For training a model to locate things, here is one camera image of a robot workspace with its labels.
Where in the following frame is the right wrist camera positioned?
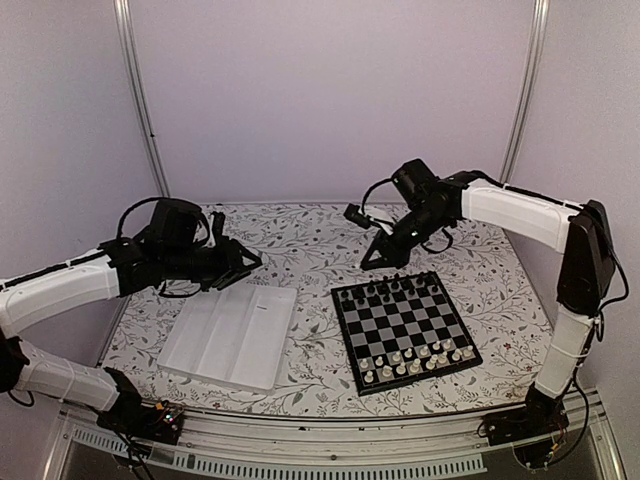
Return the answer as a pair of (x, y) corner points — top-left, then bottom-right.
(344, 203), (395, 235)

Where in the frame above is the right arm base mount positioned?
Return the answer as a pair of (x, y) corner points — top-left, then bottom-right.
(477, 387), (569, 470)

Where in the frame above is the aluminium frame post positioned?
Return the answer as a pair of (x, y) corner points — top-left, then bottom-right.
(113, 0), (171, 198)
(499, 0), (551, 183)

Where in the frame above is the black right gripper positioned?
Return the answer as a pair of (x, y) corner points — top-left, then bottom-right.
(360, 205), (450, 271)

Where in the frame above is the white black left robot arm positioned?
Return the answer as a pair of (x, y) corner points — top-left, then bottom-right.
(1, 197), (262, 434)

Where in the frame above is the white plastic tray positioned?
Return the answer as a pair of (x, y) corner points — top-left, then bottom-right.
(157, 283), (297, 393)

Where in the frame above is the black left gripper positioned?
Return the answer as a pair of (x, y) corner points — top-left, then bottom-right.
(163, 235), (263, 293)

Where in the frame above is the right aluminium frame post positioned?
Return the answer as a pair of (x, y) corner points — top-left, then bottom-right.
(499, 0), (551, 183)

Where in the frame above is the black white chessboard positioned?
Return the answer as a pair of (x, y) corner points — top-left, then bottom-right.
(331, 271), (483, 396)

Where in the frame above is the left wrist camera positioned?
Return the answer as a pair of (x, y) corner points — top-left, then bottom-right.
(209, 211), (226, 247)

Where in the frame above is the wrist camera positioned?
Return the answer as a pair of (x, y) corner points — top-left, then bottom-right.
(344, 203), (395, 235)
(209, 211), (226, 247)

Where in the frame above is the aluminium front rail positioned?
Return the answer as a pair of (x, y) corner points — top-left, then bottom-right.
(43, 389), (629, 479)

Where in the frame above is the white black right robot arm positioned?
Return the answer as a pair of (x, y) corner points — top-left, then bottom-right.
(347, 159), (618, 436)

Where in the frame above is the left aluminium frame post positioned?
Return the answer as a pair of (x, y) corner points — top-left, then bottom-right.
(113, 0), (171, 198)

